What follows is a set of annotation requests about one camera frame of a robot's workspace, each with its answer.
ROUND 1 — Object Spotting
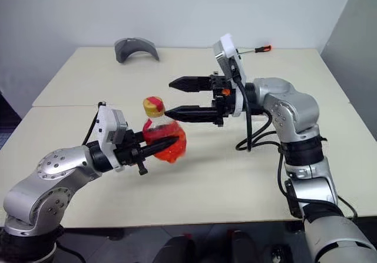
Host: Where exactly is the black and orange screwdriver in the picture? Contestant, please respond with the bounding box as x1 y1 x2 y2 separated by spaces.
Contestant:
235 44 273 55

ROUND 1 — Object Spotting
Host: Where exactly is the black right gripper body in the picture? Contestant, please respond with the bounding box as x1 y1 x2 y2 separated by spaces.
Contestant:
209 71 237 127

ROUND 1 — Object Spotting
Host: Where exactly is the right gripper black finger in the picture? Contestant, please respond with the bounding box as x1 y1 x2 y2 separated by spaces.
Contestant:
168 75 213 94
164 105 219 124

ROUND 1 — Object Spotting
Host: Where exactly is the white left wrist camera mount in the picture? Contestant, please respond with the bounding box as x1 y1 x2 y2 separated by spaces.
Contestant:
94 104 130 173

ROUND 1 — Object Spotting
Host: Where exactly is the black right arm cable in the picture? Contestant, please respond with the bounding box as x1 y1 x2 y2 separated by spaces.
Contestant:
231 65 359 220

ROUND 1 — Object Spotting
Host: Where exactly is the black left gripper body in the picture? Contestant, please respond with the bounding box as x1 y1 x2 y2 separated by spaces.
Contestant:
113 129 148 176

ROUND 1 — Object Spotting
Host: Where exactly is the yellow bottle cap red tape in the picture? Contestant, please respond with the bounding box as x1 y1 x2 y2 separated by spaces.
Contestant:
143 96 166 118

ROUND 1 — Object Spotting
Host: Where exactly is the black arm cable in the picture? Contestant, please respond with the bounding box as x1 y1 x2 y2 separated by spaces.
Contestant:
81 100 107 147
231 65 359 220

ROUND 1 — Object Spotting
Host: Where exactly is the dark rounded shape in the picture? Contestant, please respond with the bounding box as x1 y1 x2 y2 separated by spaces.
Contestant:
153 235 196 263

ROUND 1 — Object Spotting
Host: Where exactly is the grey curved plastic shell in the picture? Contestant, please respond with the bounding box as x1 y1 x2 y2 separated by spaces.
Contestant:
114 38 161 65

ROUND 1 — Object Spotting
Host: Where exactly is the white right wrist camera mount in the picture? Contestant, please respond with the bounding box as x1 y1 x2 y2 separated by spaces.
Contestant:
212 33 247 118

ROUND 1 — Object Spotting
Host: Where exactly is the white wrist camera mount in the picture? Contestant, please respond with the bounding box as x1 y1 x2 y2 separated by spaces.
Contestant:
212 33 247 118
94 104 130 173

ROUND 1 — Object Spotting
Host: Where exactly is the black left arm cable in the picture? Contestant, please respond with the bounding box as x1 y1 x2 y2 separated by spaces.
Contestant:
81 100 107 147

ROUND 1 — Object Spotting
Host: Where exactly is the clear bottle with red drink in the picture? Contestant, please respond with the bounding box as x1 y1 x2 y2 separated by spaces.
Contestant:
141 114 188 165

